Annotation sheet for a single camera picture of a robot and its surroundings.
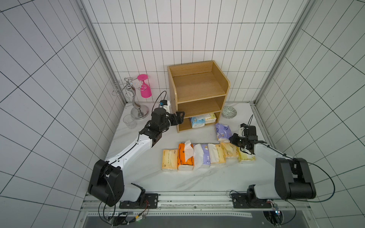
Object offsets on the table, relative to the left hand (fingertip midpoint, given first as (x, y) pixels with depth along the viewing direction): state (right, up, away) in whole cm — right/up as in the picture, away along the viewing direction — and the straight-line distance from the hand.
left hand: (178, 116), depth 82 cm
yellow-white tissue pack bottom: (+23, -2, +18) cm, 29 cm away
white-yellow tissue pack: (+39, -25, +2) cm, 47 cm away
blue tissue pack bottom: (+12, -6, +18) cm, 22 cm away
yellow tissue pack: (-5, -26, 0) cm, 27 cm away
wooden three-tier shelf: (+14, +17, +3) cm, 22 cm away
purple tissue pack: (+14, -24, +1) cm, 28 cm away
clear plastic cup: (-36, -4, +18) cm, 40 cm away
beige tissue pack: (+21, -24, +2) cm, 33 cm away
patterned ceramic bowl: (+39, +2, +28) cm, 49 cm away
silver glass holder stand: (-32, +3, +28) cm, 42 cm away
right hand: (+31, -14, +11) cm, 36 cm away
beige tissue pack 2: (+33, -22, +6) cm, 40 cm away
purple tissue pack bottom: (+31, -12, +13) cm, 36 cm away
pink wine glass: (-25, +18, +21) cm, 38 cm away
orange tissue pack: (+4, -26, -3) cm, 26 cm away
